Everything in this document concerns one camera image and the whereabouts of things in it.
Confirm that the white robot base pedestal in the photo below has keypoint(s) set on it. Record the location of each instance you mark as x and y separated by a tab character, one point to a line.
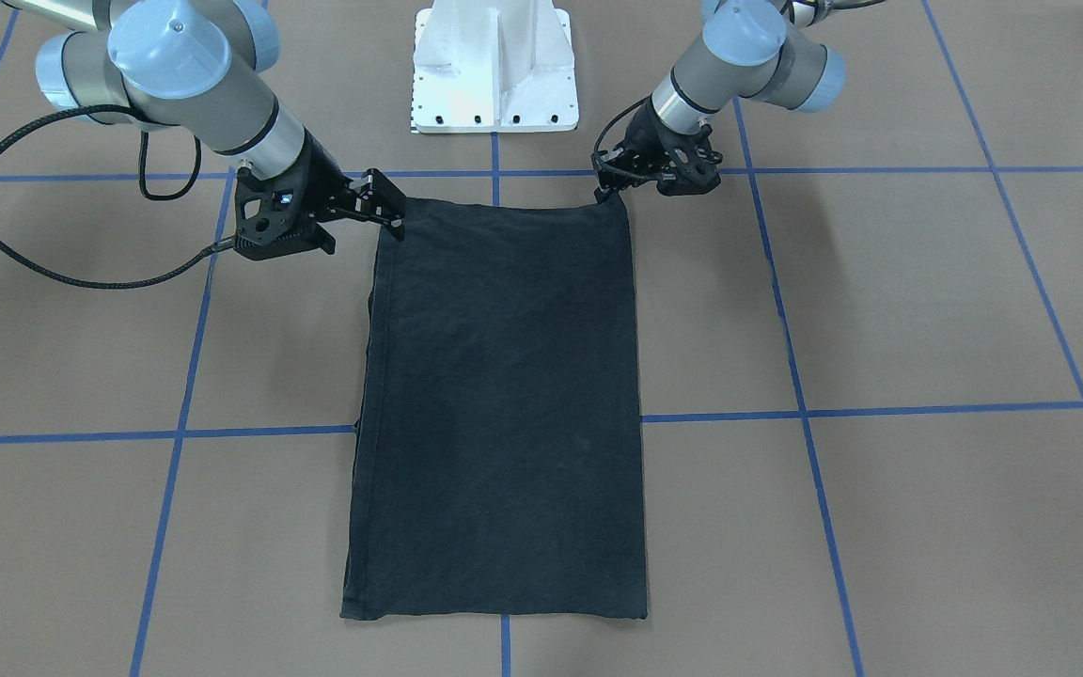
483	67

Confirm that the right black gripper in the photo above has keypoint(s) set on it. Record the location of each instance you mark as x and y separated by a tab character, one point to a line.
319	176

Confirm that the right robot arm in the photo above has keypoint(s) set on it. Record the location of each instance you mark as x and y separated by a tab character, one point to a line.
197	65

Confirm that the black printed t-shirt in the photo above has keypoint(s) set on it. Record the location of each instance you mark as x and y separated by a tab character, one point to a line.
499	455

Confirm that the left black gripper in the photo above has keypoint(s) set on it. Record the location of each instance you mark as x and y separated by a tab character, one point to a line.
642	133

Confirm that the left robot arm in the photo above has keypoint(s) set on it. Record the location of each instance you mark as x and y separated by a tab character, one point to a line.
750	50

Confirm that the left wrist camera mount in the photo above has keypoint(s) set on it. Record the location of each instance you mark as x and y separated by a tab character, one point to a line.
692	163

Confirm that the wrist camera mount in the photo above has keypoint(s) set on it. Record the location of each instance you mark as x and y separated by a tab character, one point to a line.
692	163
272	216

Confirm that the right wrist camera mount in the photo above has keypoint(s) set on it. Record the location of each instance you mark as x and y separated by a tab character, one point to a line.
272	216

